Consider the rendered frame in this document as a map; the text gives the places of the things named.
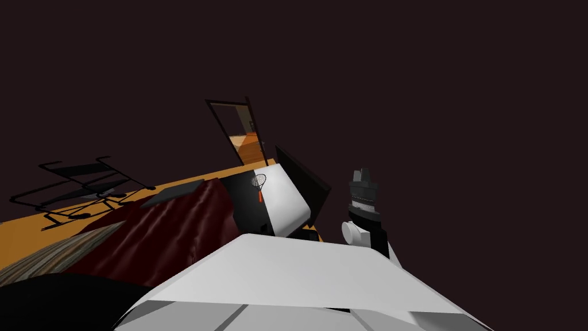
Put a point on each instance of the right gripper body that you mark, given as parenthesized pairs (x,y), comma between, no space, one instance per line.
(363,188)

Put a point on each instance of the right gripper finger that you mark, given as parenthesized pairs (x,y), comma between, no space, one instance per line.
(357,175)
(366,174)

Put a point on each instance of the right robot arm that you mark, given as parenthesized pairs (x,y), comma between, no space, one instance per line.
(363,230)

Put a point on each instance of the white and orange racket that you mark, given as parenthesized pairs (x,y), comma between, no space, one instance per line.
(259,183)

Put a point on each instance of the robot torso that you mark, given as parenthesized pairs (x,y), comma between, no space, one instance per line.
(298,280)

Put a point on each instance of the bed with dark red blanket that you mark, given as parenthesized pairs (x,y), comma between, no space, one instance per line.
(174,239)

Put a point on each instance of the striped grey rug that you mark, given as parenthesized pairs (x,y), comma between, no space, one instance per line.
(50,257)

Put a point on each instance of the black frame chair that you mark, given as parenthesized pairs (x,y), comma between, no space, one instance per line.
(87,181)

